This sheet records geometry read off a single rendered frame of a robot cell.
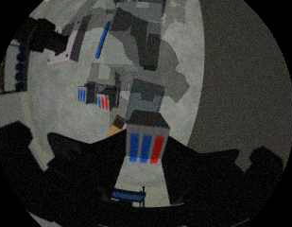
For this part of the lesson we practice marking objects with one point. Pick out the tan rectangular block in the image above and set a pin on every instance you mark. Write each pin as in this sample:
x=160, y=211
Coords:
x=115, y=128

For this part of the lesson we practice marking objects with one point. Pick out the grey flat panel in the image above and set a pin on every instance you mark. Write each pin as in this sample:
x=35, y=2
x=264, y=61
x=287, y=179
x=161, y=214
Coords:
x=246, y=98

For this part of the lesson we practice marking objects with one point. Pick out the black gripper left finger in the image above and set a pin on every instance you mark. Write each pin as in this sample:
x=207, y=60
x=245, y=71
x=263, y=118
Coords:
x=103, y=159

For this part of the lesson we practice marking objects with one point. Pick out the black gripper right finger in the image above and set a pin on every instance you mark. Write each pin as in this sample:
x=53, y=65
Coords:
x=184, y=167

